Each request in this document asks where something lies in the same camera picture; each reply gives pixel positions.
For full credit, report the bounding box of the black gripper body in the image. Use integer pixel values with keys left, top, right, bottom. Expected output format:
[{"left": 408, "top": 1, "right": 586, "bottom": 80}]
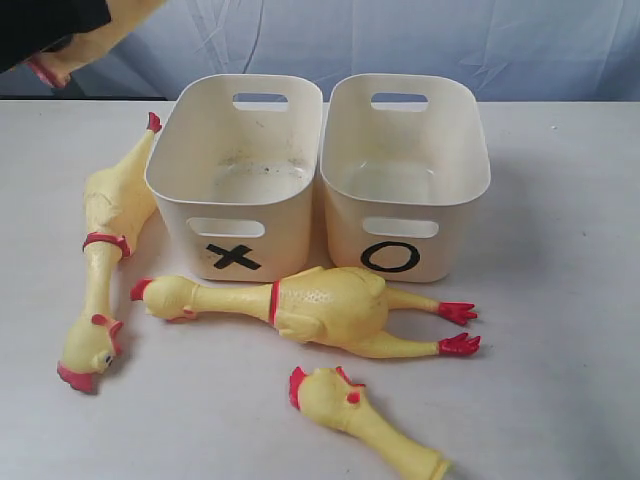
[{"left": 1, "top": 0, "right": 111, "bottom": 72}]

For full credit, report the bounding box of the broken chicken body piece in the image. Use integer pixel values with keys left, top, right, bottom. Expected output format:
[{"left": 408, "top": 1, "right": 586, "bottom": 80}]
[{"left": 26, "top": 0, "right": 165, "bottom": 88}]

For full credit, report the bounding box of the long yellow rubber chicken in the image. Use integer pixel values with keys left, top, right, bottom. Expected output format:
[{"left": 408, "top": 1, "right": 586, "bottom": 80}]
[{"left": 56, "top": 112, "right": 162, "bottom": 394}]

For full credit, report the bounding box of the cream bin marked O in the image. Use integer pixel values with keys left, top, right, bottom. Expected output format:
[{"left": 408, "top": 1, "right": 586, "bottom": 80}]
[{"left": 319, "top": 73, "right": 491, "bottom": 283}]

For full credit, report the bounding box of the plump yellow rubber chicken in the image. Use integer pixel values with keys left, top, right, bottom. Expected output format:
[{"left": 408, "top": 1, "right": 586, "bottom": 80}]
[{"left": 130, "top": 266, "right": 481, "bottom": 359}]

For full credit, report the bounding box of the broken chicken head piece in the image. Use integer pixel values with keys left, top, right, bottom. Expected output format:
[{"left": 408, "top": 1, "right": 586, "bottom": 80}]
[{"left": 289, "top": 366, "right": 450, "bottom": 479}]

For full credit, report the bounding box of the cream bin marked X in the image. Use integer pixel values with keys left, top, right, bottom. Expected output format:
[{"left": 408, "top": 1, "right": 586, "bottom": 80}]
[{"left": 145, "top": 74, "right": 323, "bottom": 282}]

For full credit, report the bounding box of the white backdrop cloth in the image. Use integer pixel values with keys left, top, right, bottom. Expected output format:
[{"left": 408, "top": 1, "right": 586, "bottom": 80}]
[{"left": 0, "top": 0, "right": 640, "bottom": 103}]

